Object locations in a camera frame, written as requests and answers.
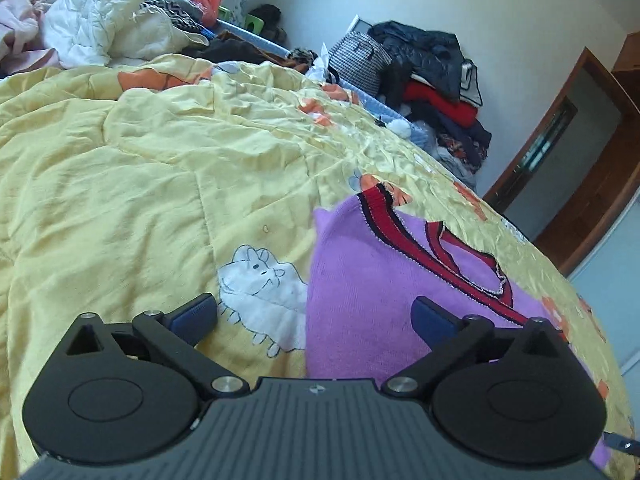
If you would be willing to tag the red garment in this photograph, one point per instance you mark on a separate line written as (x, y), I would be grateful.
(440, 105)

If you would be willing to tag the green plastic stool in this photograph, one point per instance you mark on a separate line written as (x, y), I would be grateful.
(254, 22)

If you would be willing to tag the houndstooth bag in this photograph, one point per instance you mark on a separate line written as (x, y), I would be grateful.
(357, 62)

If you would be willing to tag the white picture frame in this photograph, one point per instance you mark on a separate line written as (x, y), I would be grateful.
(361, 24)

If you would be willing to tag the black backpack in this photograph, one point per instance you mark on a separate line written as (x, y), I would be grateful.
(267, 17)

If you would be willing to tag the yellow flower-print blanket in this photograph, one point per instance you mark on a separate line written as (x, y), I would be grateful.
(125, 160)

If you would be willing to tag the wooden door frame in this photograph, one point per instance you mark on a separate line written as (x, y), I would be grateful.
(600, 170)

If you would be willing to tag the blue quilted bed cover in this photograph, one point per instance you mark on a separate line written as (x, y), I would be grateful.
(260, 42)

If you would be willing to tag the pile of folded clothes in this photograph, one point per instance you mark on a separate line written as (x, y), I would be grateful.
(457, 150)

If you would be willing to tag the white pompom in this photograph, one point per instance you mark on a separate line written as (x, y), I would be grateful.
(401, 128)

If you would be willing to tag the pink cloth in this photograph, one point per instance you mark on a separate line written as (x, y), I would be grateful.
(20, 25)

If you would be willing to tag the black puffer jacket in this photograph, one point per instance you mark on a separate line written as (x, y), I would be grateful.
(425, 52)

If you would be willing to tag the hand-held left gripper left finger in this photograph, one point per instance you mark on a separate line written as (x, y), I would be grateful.
(197, 316)

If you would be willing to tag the white garment with black trim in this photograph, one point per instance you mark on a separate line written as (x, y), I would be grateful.
(470, 82)

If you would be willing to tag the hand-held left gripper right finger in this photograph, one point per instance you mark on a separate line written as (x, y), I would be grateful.
(432, 319)

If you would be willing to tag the purple sweater with red trim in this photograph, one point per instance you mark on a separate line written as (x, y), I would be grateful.
(360, 285)

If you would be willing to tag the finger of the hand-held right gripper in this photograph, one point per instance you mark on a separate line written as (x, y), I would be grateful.
(622, 444)

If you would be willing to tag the zigzag patterned cloth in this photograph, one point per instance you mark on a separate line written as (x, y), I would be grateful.
(172, 15)

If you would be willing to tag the white quilted jacket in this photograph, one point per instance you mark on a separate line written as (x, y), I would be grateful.
(95, 20)

